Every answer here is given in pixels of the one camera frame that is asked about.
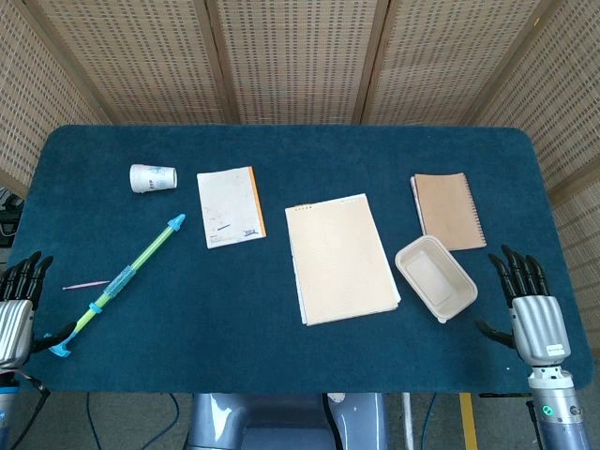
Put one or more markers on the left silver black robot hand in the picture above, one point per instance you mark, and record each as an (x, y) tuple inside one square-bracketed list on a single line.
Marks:
[(14, 328)]

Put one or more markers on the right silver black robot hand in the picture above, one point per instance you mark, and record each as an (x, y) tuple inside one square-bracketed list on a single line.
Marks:
[(536, 323)]

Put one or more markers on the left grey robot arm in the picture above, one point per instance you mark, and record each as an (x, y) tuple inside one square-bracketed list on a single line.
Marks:
[(7, 408)]

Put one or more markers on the brown spiral notebook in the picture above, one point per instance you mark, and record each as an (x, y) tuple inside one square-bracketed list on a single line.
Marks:
[(450, 211)]

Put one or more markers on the thin pink stick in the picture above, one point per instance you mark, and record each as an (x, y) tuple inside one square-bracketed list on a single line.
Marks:
[(84, 285)]

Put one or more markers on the black floor equipment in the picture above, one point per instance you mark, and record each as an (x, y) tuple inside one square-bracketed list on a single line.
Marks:
[(9, 220)]

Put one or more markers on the beige rectangular food container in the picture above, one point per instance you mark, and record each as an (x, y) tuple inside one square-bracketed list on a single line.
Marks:
[(433, 276)]

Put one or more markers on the green blue toy tube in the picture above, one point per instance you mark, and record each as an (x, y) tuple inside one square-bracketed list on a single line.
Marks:
[(122, 279)]

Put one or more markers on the white table leg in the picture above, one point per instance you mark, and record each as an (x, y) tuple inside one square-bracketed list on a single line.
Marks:
[(409, 422)]

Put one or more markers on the dark blue table cloth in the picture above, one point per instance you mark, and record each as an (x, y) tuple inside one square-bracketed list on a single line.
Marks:
[(211, 337)]

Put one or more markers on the white printed paper cup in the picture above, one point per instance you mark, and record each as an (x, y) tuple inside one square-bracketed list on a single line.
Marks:
[(150, 178)]

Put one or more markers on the white notepad orange spine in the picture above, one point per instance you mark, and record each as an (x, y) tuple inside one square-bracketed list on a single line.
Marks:
[(229, 206)]

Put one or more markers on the grey blue robot torso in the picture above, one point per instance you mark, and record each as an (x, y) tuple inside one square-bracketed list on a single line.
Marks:
[(281, 422)]

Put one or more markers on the woven bamboo folding screen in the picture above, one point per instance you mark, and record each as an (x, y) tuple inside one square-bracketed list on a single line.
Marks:
[(300, 61)]

